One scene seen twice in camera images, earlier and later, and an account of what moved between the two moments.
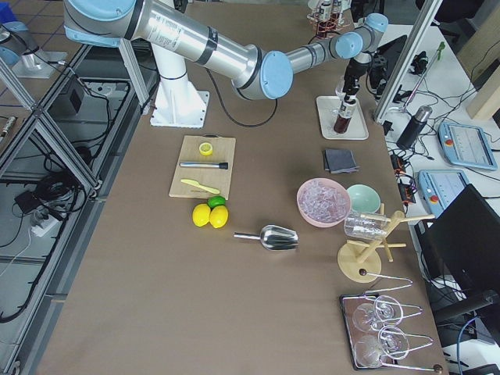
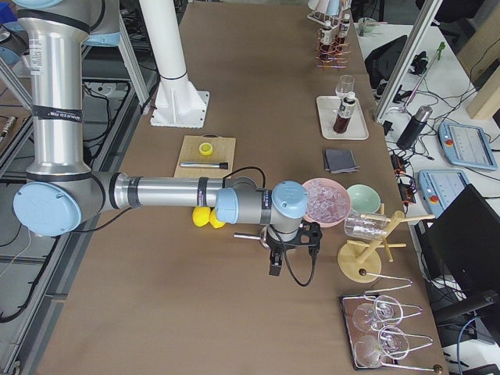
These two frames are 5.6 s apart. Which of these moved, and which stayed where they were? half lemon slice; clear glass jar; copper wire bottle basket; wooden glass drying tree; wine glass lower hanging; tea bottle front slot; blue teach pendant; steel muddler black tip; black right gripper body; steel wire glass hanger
Moved: copper wire bottle basket; black right gripper body
Stayed: blue teach pendant; tea bottle front slot; steel wire glass hanger; steel muddler black tip; clear glass jar; half lemon slice; wooden glass drying tree; wine glass lower hanging
